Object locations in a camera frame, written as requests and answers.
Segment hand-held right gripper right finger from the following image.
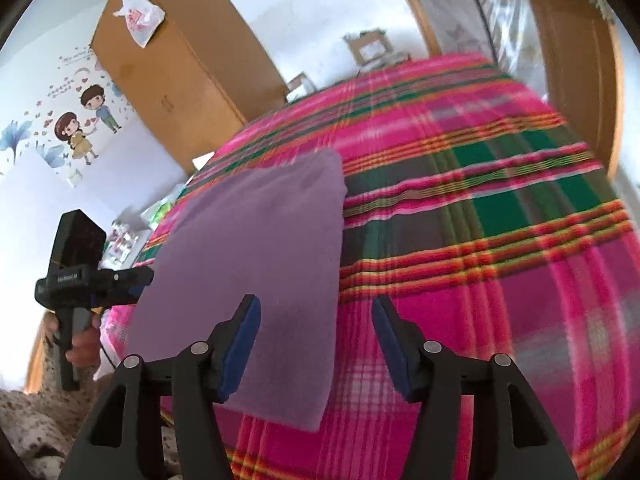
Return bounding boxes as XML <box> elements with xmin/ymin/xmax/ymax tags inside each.
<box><xmin>371</xmin><ymin>294</ymin><xmax>581</xmax><ymax>480</ymax></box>

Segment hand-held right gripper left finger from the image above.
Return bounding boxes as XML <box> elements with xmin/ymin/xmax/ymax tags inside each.
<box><xmin>57</xmin><ymin>294</ymin><xmax>262</xmax><ymax>480</ymax></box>

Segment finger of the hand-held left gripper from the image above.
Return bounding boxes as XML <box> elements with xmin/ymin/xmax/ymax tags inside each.
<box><xmin>97</xmin><ymin>265</ymin><xmax>156</xmax><ymax>293</ymax></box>
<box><xmin>95</xmin><ymin>285</ymin><xmax>146</xmax><ymax>307</ymax></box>

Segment purple fleece blanket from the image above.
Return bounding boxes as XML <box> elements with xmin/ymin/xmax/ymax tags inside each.
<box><xmin>122</xmin><ymin>147</ymin><xmax>348</xmax><ymax>433</ymax></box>

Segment person's left forearm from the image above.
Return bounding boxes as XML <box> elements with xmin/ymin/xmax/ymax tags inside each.
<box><xmin>40</xmin><ymin>340</ymin><xmax>101</xmax><ymax>396</ymax></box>

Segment person's left hand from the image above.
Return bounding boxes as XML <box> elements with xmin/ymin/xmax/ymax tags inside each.
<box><xmin>64</xmin><ymin>311</ymin><xmax>103</xmax><ymax>369</ymax></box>

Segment pink plaid bed sheet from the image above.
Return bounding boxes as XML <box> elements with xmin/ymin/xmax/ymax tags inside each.
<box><xmin>102</xmin><ymin>52</ymin><xmax>636</xmax><ymax>480</ymax></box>

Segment person's floral pajama legs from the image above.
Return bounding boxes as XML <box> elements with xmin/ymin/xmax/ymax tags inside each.
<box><xmin>0</xmin><ymin>385</ymin><xmax>181</xmax><ymax>480</ymax></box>

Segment wooden wardrobe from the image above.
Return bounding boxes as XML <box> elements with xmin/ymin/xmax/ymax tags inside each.
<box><xmin>90</xmin><ymin>0</ymin><xmax>291</xmax><ymax>176</ymax></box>

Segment white plastic bag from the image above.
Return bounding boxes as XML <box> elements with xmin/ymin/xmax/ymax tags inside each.
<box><xmin>112</xmin><ymin>0</ymin><xmax>166</xmax><ymax>50</ymax></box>

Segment open white box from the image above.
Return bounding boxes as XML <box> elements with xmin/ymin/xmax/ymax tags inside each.
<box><xmin>285</xmin><ymin>72</ymin><xmax>316</xmax><ymax>103</ymax></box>

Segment brown cardboard box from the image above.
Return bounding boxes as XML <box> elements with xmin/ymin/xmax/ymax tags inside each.
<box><xmin>342</xmin><ymin>30</ymin><xmax>393</xmax><ymax>66</ymax></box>

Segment wooden door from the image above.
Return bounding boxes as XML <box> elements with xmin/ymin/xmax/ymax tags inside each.
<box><xmin>515</xmin><ymin>0</ymin><xmax>626</xmax><ymax>178</ymax></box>

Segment clear printed plastic door curtain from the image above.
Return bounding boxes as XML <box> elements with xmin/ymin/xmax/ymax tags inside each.
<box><xmin>407</xmin><ymin>0</ymin><xmax>551</xmax><ymax>103</ymax></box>

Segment black curtain strip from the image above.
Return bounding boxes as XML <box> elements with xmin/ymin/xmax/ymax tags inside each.
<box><xmin>460</xmin><ymin>0</ymin><xmax>506</xmax><ymax>66</ymax></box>

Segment cartoon wall sticker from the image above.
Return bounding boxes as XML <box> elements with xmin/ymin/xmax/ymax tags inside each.
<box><xmin>0</xmin><ymin>42</ymin><xmax>136</xmax><ymax>188</ymax></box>

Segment wooden door frame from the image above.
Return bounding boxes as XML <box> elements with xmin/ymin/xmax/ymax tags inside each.
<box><xmin>385</xmin><ymin>0</ymin><xmax>443</xmax><ymax>58</ymax></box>

